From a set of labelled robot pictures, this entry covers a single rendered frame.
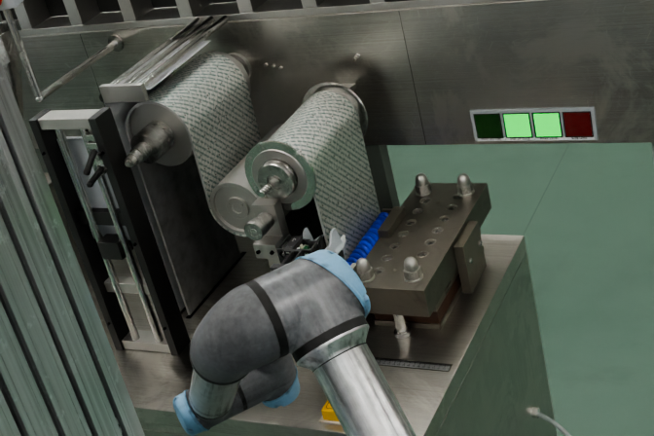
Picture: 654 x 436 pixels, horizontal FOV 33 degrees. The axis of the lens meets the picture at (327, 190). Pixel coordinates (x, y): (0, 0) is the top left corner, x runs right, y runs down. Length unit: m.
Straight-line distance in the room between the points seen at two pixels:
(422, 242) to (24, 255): 1.27
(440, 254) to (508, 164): 2.56
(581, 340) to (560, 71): 1.58
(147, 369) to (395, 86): 0.77
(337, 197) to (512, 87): 0.40
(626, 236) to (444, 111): 1.91
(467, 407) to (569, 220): 2.17
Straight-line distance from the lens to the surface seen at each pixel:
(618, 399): 3.32
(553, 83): 2.14
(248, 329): 1.49
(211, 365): 1.54
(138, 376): 2.26
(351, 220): 2.18
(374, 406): 1.51
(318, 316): 1.51
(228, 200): 2.14
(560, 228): 4.14
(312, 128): 2.08
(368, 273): 2.07
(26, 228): 1.00
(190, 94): 2.15
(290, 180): 2.01
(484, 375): 2.17
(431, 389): 1.99
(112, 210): 2.14
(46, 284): 1.02
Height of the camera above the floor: 2.12
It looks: 26 degrees down
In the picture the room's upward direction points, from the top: 14 degrees counter-clockwise
